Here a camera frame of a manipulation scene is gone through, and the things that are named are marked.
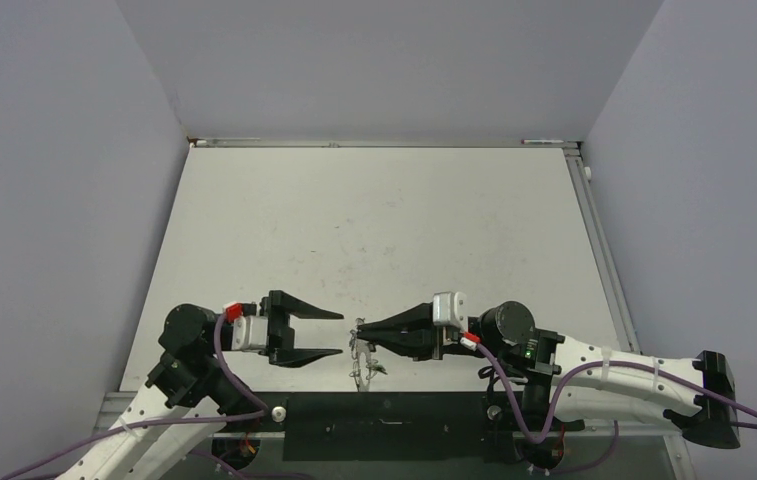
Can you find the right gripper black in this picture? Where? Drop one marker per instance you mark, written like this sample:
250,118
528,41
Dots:
410,331

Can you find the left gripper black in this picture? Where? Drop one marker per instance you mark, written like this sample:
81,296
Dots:
281,336

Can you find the metal key organizer plate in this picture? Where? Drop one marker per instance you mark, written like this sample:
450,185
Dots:
364,366

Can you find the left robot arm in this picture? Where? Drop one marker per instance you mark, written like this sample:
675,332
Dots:
191,392

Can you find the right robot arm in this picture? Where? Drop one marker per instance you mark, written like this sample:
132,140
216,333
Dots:
565,379

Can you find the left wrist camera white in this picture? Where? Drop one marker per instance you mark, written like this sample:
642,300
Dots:
249,333

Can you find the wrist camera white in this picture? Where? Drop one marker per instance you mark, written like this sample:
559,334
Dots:
448,310
249,333

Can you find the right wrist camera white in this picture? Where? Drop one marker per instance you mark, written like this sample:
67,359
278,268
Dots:
448,310

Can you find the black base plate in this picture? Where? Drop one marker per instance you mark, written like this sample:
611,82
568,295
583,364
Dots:
240,446

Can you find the aluminium frame rail front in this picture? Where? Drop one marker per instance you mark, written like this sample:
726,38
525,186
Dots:
397,413

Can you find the aluminium frame rail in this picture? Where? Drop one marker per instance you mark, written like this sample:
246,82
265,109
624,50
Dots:
354,143
397,413
580,175

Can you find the aluminium frame rail back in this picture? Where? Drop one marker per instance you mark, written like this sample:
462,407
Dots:
354,143

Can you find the aluminium frame rail right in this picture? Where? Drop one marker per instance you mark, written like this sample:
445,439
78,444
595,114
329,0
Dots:
580,175

